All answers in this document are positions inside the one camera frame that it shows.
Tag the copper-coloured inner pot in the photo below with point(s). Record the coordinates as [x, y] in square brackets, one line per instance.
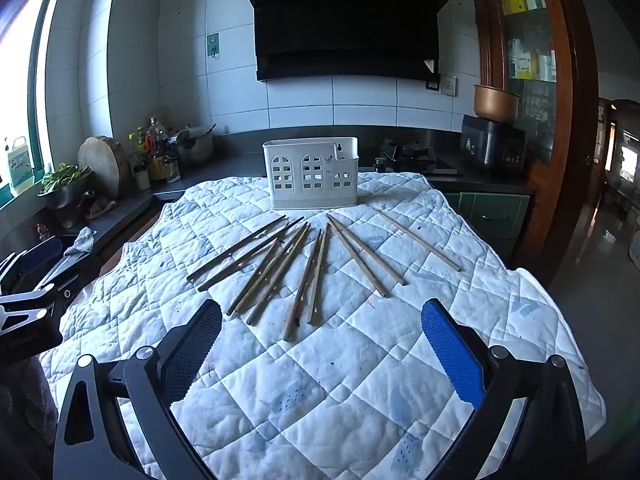
[496, 102]

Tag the glass jar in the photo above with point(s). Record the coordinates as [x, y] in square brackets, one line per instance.
[173, 171]

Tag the white rag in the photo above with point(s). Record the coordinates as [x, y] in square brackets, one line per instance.
[82, 241]

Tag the metal pot with lid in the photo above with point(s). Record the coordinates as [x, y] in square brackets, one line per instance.
[197, 146]

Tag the black wall plug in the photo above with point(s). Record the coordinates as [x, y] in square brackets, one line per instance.
[432, 83]

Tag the small black knob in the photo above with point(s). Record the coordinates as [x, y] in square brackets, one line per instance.
[380, 162]

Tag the green cabinet drawers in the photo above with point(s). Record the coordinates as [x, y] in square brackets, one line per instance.
[492, 220]

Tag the white wall socket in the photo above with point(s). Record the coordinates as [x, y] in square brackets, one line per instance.
[448, 85]

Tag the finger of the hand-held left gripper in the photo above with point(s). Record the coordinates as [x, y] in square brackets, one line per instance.
[42, 255]
[65, 280]

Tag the white quilted mat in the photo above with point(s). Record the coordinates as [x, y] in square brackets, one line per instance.
[325, 385]

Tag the white plastic jug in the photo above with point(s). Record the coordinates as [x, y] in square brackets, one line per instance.
[20, 167]

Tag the round wooden cutting board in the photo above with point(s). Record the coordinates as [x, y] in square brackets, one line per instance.
[102, 167]

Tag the black range hood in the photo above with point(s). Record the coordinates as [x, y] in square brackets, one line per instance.
[345, 20]

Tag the green leafy vegetables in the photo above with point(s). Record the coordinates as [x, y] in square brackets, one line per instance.
[62, 176]

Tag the metal bowl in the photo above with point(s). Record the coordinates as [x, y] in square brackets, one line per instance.
[60, 196]

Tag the yellow-capped bottle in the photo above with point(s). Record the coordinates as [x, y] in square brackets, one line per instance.
[135, 152]

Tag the green-framed window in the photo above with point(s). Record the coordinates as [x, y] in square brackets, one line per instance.
[22, 85]

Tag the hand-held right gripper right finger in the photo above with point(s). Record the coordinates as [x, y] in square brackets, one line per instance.
[452, 355]

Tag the yellow jar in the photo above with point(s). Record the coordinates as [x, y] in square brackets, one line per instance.
[158, 169]

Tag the white jar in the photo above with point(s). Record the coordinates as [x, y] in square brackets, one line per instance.
[142, 179]

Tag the clear oil bottle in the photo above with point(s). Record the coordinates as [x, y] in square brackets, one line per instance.
[156, 142]

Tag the person's left forearm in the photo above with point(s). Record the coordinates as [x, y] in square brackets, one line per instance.
[27, 400]

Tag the white plastic utensil holder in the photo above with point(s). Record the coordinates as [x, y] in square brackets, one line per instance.
[312, 192]

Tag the green wall hook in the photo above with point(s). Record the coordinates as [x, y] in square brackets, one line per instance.
[213, 44]

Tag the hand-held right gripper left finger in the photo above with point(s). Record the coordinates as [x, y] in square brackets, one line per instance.
[192, 350]

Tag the black rice cooker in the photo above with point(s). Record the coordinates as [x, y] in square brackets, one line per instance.
[492, 145]

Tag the black gas stove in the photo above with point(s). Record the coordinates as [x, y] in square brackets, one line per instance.
[415, 157]

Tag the row of small boxes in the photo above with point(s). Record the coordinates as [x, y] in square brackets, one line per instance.
[530, 62]

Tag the wooden glass-door cabinet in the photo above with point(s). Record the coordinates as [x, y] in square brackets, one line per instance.
[575, 135]

